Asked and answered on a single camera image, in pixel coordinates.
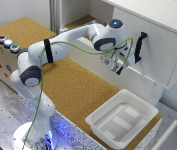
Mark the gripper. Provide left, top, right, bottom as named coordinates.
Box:
left=100, top=49, right=128, bottom=75

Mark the white sliding door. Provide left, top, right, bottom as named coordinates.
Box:
left=112, top=6, right=177, bottom=88

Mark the white plastic box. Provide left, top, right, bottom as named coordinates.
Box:
left=84, top=88, right=160, bottom=150

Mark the white cabinet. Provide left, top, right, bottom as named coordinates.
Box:
left=49, top=0, right=177, bottom=107

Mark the green button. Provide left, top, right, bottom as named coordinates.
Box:
left=9, top=43, right=21, bottom=54

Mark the blue button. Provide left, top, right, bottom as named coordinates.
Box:
left=2, top=38, right=14, bottom=49

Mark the red button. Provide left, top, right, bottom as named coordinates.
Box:
left=0, top=34, right=8, bottom=45

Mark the black door handle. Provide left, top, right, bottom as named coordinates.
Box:
left=133, top=31, right=148, bottom=64

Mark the green cable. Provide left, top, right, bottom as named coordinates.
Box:
left=21, top=37, right=135, bottom=150

